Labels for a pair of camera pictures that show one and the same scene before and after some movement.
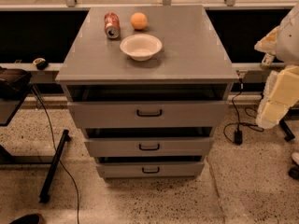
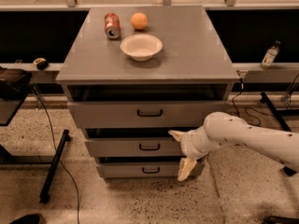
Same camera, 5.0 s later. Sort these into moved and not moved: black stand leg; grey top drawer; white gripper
Moved: white gripper
Not moved: grey top drawer; black stand leg
